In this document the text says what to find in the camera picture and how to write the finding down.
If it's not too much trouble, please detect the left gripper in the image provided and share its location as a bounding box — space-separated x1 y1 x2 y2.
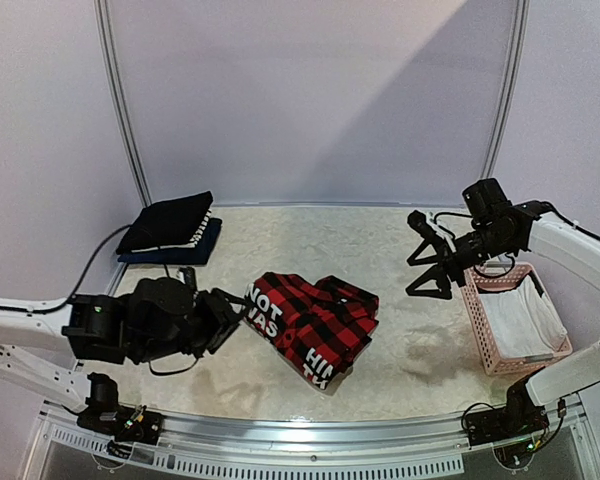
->
135 286 253 364

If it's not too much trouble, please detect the red black plaid shirt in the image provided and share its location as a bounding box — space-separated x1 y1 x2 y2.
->
243 272 379 391

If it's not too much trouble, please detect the white cloth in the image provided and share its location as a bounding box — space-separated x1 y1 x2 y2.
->
477 271 567 359

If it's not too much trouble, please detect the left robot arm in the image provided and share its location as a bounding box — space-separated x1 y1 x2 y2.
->
0 277 246 412

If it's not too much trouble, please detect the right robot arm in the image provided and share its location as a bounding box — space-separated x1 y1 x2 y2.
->
406 178 600 436

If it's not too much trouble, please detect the pink plastic laundry basket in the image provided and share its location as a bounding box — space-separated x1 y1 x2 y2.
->
461 262 573 375

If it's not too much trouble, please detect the folded navy blue garment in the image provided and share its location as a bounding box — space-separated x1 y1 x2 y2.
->
117 218 223 266

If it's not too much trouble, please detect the folded black garment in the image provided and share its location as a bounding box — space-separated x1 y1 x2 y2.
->
116 191 214 255

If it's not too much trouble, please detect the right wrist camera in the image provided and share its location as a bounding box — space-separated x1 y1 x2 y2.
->
406 210 456 254

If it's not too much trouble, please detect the right aluminium corner post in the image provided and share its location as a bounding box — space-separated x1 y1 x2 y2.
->
479 0 530 179

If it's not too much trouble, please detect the aluminium corner post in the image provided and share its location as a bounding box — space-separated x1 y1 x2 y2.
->
479 0 530 179
94 0 152 207

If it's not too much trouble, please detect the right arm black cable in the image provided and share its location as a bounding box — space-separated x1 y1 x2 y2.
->
432 199 600 281

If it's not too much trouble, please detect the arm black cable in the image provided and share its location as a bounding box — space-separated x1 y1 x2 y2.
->
432 199 600 281
29 222 204 376

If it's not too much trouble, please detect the aluminium front rail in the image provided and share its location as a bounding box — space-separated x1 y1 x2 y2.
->
23 390 600 479

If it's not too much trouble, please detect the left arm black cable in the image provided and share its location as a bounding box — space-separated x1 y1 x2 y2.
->
29 222 204 376

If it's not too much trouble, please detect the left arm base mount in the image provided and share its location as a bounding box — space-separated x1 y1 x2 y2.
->
77 373 165 445

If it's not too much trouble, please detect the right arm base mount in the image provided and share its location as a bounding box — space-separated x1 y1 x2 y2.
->
460 398 567 453

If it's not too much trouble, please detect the left aluminium corner post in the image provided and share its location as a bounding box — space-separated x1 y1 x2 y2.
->
94 0 152 207

